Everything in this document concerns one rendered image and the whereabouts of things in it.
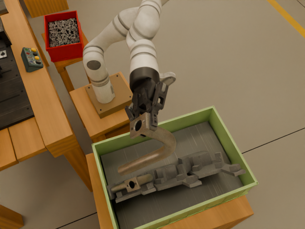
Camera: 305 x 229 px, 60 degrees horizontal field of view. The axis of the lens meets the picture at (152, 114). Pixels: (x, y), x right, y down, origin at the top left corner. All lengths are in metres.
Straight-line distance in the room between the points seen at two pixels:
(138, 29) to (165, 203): 0.78
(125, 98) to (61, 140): 0.38
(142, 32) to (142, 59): 0.11
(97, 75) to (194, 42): 1.92
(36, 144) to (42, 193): 0.92
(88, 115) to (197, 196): 0.69
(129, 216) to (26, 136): 0.64
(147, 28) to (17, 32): 1.30
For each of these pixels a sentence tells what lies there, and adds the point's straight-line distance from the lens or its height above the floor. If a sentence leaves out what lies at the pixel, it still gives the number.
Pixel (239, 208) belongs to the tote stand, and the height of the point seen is 0.79.
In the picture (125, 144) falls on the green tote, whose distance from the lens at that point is 1.31.
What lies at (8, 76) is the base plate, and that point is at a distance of 1.70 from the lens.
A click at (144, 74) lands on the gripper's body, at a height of 1.57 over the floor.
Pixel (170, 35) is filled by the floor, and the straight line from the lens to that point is 3.08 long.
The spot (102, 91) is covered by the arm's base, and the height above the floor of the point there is 1.00.
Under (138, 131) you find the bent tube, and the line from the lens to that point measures 0.56.
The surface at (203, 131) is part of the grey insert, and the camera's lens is 1.39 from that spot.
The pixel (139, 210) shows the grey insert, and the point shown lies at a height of 0.85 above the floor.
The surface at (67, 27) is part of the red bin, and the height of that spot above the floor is 0.88.
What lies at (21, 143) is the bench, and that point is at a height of 0.88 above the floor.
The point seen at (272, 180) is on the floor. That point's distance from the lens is 2.35.
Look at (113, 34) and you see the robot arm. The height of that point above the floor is 1.31.
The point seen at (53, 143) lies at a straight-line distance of 1.37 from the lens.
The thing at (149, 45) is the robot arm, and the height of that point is 1.56.
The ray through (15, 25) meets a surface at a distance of 2.00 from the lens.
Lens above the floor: 2.06
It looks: 59 degrees down
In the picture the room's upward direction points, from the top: straight up
